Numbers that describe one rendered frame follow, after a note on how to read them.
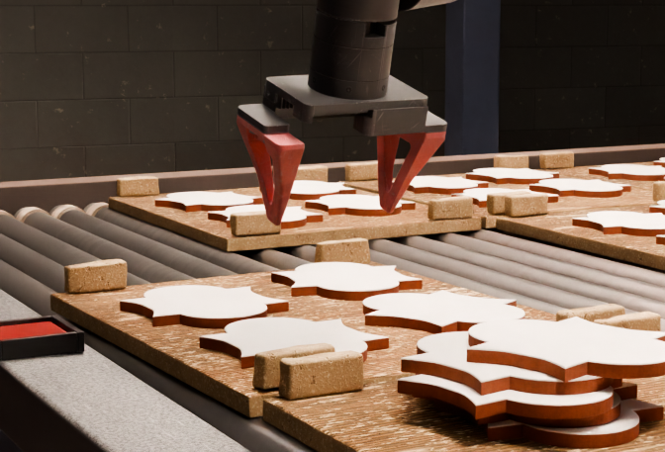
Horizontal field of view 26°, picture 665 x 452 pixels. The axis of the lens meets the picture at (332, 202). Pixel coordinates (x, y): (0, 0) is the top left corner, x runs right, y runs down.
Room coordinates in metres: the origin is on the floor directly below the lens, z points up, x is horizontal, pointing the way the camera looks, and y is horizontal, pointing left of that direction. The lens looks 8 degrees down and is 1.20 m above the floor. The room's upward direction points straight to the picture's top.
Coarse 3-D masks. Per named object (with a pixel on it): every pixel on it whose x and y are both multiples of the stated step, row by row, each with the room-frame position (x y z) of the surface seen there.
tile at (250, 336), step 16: (240, 320) 1.15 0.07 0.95; (256, 320) 1.15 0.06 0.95; (272, 320) 1.15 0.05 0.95; (288, 320) 1.15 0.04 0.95; (304, 320) 1.15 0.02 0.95; (336, 320) 1.15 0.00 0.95; (208, 336) 1.10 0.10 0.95; (224, 336) 1.10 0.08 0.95; (240, 336) 1.10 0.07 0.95; (256, 336) 1.10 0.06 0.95; (272, 336) 1.10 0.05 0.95; (288, 336) 1.10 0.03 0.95; (304, 336) 1.10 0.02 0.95; (320, 336) 1.10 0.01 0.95; (336, 336) 1.10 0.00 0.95; (352, 336) 1.10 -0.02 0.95; (368, 336) 1.10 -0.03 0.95; (384, 336) 1.10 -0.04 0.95; (224, 352) 1.08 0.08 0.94; (240, 352) 1.05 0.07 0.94; (256, 352) 1.04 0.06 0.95
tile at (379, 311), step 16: (368, 304) 1.22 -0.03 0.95; (384, 304) 1.22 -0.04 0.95; (400, 304) 1.22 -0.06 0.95; (416, 304) 1.22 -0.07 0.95; (432, 304) 1.22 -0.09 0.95; (448, 304) 1.22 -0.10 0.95; (464, 304) 1.22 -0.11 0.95; (480, 304) 1.22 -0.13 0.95; (496, 304) 1.22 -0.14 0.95; (512, 304) 1.23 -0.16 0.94; (368, 320) 1.18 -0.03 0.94; (384, 320) 1.17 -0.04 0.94; (400, 320) 1.17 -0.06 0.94; (416, 320) 1.16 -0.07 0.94; (432, 320) 1.15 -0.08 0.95; (448, 320) 1.15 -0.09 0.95; (464, 320) 1.15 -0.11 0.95; (480, 320) 1.15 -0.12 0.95
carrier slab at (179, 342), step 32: (128, 288) 1.34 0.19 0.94; (224, 288) 1.34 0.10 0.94; (256, 288) 1.34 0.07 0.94; (288, 288) 1.34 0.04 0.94; (448, 288) 1.34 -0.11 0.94; (96, 320) 1.21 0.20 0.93; (128, 320) 1.19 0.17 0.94; (320, 320) 1.19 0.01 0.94; (352, 320) 1.19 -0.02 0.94; (160, 352) 1.09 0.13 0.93; (192, 352) 1.08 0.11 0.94; (384, 352) 1.08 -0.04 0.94; (416, 352) 1.08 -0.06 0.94; (192, 384) 1.04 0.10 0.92; (224, 384) 0.99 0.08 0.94; (256, 416) 0.96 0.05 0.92
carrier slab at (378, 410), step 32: (384, 384) 0.99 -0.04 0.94; (640, 384) 0.99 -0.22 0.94; (288, 416) 0.92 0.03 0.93; (320, 416) 0.91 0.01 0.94; (352, 416) 0.91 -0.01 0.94; (384, 416) 0.91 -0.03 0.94; (416, 416) 0.91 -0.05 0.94; (448, 416) 0.91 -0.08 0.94; (320, 448) 0.88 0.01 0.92; (352, 448) 0.84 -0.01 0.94; (384, 448) 0.84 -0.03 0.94; (416, 448) 0.84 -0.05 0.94; (448, 448) 0.84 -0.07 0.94; (480, 448) 0.84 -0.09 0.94; (512, 448) 0.84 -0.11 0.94; (544, 448) 0.84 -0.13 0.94; (576, 448) 0.84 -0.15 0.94; (608, 448) 0.84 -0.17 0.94; (640, 448) 0.84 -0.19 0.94
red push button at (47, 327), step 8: (0, 328) 1.20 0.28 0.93; (8, 328) 1.20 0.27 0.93; (16, 328) 1.20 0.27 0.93; (24, 328) 1.20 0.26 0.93; (32, 328) 1.20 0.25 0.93; (40, 328) 1.20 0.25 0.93; (48, 328) 1.20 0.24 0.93; (56, 328) 1.20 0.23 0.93; (0, 336) 1.17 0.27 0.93; (8, 336) 1.17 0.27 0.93; (16, 336) 1.17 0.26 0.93; (24, 336) 1.17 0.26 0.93
